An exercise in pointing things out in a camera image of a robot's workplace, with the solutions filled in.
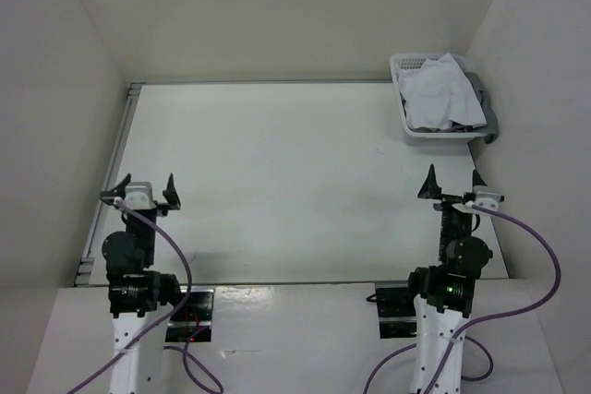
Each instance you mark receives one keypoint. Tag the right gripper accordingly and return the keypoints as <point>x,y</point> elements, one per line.
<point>431,188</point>

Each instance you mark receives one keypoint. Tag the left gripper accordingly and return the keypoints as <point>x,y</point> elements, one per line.
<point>172,197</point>

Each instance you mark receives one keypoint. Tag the white skirt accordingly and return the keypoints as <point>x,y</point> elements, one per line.
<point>438,96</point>

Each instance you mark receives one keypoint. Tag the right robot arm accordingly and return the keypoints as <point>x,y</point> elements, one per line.
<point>443,294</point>

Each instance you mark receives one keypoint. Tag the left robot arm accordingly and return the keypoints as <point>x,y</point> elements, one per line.
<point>138,295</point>

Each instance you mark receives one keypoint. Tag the grey skirt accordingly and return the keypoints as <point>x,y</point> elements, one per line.
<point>490,130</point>

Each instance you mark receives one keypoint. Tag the white laundry basket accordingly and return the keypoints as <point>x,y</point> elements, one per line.
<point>413,62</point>

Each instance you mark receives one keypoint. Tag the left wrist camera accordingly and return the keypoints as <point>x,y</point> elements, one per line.
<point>139,196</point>

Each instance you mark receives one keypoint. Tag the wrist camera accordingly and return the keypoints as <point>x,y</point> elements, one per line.
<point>481,199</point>
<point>139,196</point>

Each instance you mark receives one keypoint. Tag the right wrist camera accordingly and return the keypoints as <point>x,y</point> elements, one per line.
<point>481,199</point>

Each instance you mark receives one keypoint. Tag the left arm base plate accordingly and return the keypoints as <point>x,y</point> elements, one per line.
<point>193,321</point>

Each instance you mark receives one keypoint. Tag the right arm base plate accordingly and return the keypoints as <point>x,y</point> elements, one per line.
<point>395,310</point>

